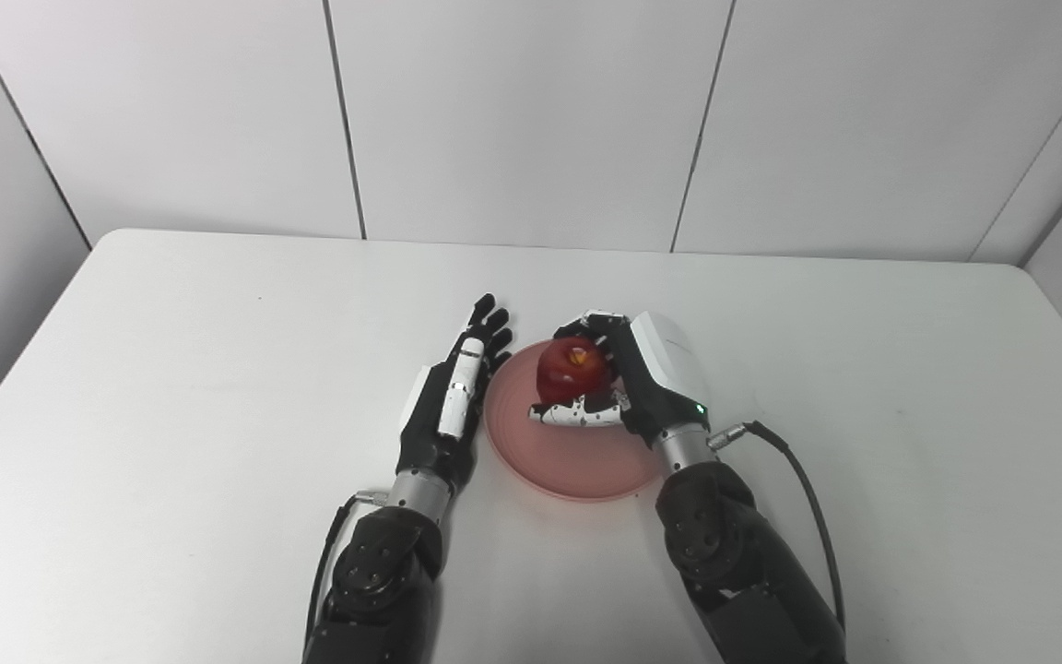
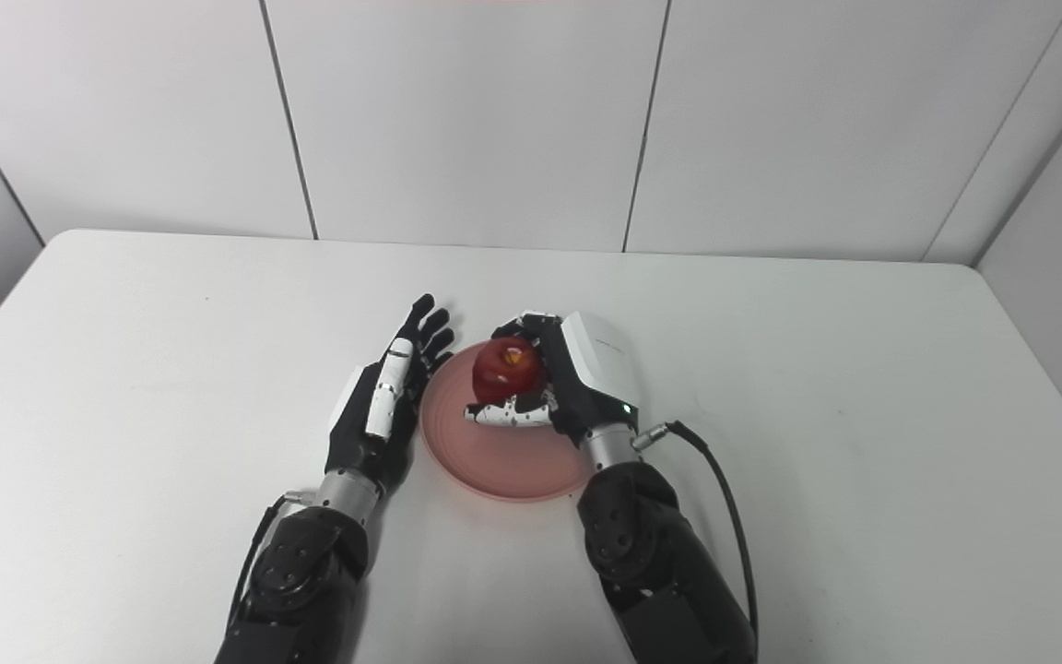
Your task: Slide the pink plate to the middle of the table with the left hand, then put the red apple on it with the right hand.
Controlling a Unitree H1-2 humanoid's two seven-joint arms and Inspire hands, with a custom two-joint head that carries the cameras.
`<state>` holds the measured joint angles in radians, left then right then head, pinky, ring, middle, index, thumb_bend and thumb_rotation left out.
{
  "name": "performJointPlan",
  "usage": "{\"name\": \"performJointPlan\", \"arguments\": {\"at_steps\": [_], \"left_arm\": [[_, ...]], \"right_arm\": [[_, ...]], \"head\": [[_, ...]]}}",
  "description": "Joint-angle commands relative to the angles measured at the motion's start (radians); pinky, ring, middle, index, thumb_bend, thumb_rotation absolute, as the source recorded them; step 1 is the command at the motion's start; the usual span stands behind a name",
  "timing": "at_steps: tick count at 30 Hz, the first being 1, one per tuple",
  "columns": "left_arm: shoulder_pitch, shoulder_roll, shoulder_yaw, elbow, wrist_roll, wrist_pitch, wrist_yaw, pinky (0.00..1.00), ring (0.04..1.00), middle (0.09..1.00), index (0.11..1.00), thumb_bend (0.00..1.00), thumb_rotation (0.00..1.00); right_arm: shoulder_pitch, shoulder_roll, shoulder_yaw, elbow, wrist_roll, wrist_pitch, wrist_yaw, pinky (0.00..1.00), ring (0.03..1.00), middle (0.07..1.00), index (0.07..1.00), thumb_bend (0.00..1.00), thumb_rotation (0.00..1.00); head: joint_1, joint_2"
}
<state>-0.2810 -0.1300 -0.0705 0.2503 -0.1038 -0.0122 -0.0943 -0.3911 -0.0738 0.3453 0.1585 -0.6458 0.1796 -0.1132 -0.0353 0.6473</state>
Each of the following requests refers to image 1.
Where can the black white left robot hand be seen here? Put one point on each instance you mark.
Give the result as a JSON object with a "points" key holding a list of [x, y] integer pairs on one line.
{"points": [[430, 443]]}

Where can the red apple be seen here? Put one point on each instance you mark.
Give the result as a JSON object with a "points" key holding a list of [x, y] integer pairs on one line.
{"points": [[572, 369]]}

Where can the pink round plate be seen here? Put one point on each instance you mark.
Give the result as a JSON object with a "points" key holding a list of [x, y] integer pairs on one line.
{"points": [[577, 456]]}

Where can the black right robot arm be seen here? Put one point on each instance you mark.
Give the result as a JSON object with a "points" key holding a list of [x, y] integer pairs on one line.
{"points": [[734, 563]]}

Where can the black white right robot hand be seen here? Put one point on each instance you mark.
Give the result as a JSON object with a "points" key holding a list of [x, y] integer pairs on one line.
{"points": [[660, 387]]}

